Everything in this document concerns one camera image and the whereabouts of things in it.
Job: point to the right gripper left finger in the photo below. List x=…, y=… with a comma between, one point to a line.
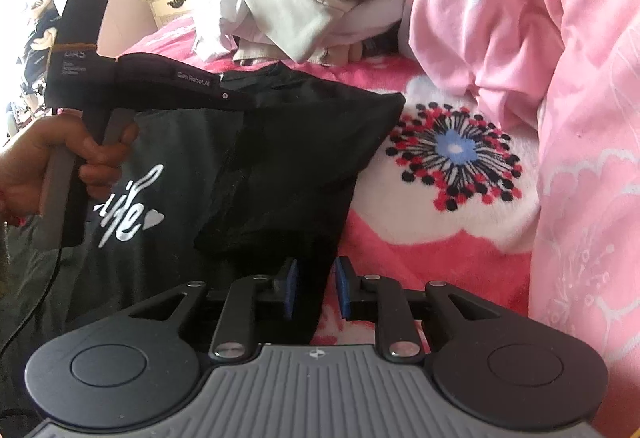
x=258, y=310

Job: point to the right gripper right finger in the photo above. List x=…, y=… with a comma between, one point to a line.
x=382, y=301

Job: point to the black smile t-shirt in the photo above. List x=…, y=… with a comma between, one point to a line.
x=205, y=195

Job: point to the operator left hand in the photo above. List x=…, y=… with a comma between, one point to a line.
x=32, y=166

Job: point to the wheelchair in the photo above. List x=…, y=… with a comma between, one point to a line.
x=43, y=26

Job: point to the cream nightstand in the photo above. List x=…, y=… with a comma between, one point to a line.
x=180, y=1

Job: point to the pink floral bed blanket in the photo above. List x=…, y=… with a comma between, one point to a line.
x=435, y=205

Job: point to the white grey shirt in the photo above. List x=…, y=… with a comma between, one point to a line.
x=297, y=27

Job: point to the beige trousers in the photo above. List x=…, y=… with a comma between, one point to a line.
x=369, y=18

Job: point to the light pink floral duvet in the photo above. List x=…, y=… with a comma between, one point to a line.
x=571, y=68

